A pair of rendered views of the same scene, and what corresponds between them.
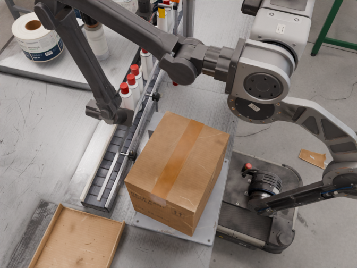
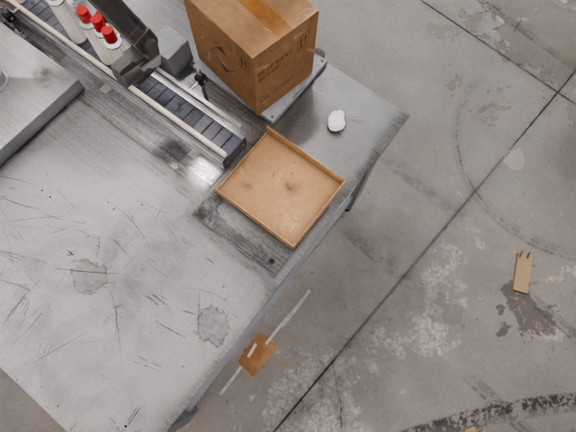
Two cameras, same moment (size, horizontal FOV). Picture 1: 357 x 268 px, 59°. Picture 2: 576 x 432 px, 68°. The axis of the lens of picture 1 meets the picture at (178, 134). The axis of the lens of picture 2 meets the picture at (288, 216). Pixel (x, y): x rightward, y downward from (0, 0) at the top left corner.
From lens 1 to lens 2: 0.83 m
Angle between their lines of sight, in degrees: 31
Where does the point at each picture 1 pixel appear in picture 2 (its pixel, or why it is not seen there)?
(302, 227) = not seen: hidden behind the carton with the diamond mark
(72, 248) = (270, 190)
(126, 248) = (294, 138)
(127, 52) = (14, 48)
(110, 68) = (30, 77)
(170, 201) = (297, 26)
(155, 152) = (232, 20)
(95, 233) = (265, 163)
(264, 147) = not seen: hidden behind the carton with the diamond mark
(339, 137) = not seen: outside the picture
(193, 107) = (153, 15)
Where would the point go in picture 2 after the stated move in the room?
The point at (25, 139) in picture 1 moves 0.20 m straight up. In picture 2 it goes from (86, 219) to (51, 195)
